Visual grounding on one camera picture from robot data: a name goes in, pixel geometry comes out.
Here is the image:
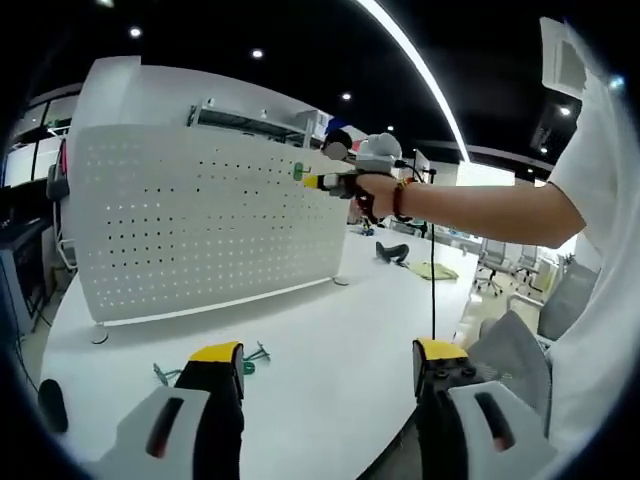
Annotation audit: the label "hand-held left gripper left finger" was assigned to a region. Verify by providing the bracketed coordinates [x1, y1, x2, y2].
[93, 341, 247, 480]

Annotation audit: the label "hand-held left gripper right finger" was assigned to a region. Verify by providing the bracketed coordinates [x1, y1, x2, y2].
[412, 337, 559, 480]

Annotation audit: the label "white perforated mounting plate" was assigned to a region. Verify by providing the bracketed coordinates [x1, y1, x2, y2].
[64, 123, 351, 345]

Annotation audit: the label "person's right hand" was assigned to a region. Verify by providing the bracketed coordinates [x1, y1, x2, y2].
[355, 171, 402, 222]

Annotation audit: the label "black curved object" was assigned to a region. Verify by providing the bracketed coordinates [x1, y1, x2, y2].
[375, 241, 410, 265]

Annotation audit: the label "grey mesh office chair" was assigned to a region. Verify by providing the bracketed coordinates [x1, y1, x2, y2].
[467, 309, 554, 416]

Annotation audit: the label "long ceiling light strip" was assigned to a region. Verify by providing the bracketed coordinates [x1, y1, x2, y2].
[352, 0, 471, 164]

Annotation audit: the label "metal shelf rack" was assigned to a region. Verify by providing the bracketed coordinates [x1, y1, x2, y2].
[187, 97, 326, 149]

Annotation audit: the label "yellow-green cloth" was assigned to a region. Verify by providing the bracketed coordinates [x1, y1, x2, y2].
[409, 262, 459, 281]

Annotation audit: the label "white office chair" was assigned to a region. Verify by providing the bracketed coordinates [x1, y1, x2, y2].
[474, 237, 507, 296]
[514, 244, 545, 297]

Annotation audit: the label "round ceiling spotlights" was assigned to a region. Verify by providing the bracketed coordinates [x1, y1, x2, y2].
[127, 27, 624, 119]

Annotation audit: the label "black oval object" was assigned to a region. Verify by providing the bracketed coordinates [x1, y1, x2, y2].
[38, 378, 69, 434]

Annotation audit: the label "white partition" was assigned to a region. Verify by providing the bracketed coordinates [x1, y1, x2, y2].
[72, 54, 331, 146]

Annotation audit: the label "white chest-worn device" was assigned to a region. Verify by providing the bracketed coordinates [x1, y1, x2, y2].
[539, 16, 589, 94]

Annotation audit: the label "dark equipment workbench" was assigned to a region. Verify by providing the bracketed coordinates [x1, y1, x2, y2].
[0, 214, 51, 326]

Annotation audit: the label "grey white chair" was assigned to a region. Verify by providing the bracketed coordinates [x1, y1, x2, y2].
[46, 162, 77, 274]

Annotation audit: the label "red bead bracelet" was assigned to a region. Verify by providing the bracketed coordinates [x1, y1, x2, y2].
[391, 177, 417, 222]

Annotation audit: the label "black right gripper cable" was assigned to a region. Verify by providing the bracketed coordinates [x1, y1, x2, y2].
[393, 158, 437, 342]

